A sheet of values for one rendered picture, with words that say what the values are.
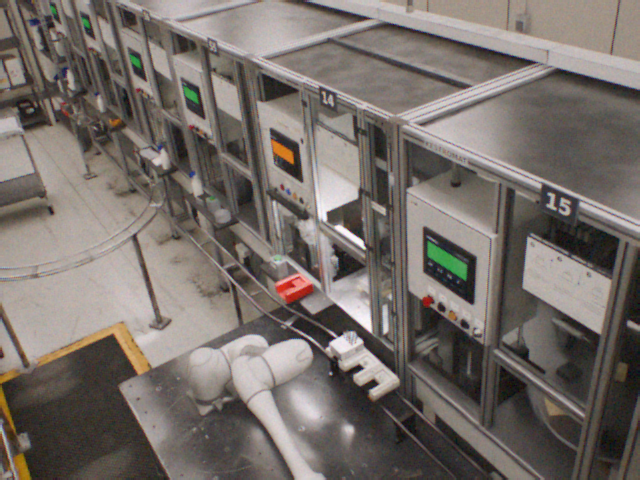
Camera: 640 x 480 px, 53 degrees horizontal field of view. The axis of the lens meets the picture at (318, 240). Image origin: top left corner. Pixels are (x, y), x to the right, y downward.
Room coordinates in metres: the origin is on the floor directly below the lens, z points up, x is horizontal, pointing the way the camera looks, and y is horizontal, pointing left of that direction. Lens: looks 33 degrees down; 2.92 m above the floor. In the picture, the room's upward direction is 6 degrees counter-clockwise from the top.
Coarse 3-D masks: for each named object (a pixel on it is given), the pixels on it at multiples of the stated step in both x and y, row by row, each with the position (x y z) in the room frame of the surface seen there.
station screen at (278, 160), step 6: (270, 138) 2.81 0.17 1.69; (276, 138) 2.76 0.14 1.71; (282, 144) 2.71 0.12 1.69; (276, 156) 2.78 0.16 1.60; (276, 162) 2.79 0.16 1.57; (282, 162) 2.73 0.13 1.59; (288, 162) 2.68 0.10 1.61; (294, 162) 2.63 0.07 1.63; (282, 168) 2.74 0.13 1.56; (288, 168) 2.69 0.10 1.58; (294, 168) 2.64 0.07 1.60; (294, 174) 2.64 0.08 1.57
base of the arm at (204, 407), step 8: (192, 392) 2.19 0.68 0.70; (224, 392) 2.15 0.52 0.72; (192, 400) 2.14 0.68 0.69; (200, 400) 2.10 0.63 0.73; (208, 400) 2.09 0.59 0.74; (216, 400) 2.10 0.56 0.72; (224, 400) 2.12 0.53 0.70; (232, 400) 2.13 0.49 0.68; (200, 408) 2.08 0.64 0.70; (208, 408) 2.08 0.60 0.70; (216, 408) 2.07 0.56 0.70
